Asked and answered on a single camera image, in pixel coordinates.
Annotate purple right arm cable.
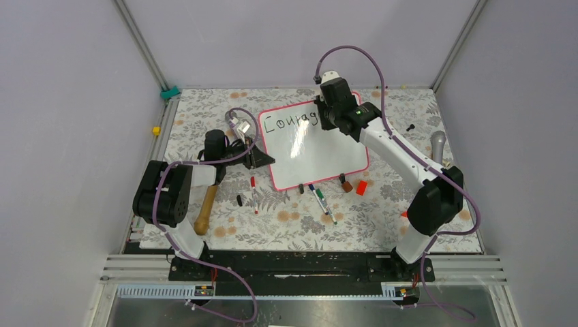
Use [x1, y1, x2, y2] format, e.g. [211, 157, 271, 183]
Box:
[314, 45, 482, 322]

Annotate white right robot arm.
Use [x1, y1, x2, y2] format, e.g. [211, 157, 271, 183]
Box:
[314, 71, 463, 281]

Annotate red rectangular block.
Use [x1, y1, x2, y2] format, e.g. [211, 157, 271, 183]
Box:
[356, 180, 368, 196]

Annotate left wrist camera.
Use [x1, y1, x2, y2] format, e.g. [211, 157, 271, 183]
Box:
[231, 119, 251, 141]

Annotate green capped marker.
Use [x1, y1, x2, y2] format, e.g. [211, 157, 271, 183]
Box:
[315, 189, 337, 225]

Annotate pink framed whiteboard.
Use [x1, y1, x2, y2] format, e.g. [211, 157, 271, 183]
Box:
[258, 100, 370, 191]

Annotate blue capped marker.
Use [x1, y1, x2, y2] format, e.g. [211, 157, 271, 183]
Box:
[308, 184, 329, 215]

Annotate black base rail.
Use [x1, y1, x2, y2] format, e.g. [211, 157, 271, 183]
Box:
[168, 248, 436, 296]

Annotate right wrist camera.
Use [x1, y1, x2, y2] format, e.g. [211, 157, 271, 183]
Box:
[320, 70, 340, 84]

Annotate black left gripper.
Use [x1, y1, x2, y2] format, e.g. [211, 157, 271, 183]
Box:
[220, 136, 274, 169]

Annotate teal clamp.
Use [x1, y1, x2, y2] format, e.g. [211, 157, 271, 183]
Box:
[160, 87, 181, 100]

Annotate brown wooden cylinder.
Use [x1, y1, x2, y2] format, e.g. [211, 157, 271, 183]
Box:
[341, 181, 353, 193]

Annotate floral table mat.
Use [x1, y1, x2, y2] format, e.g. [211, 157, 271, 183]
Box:
[138, 88, 484, 253]

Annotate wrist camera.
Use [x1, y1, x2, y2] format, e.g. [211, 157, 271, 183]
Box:
[231, 119, 251, 141]
[320, 70, 340, 84]

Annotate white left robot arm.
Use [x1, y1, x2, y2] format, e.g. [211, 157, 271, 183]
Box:
[132, 129, 275, 280]

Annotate red capped marker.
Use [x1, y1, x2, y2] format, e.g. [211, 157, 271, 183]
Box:
[250, 176, 258, 215]

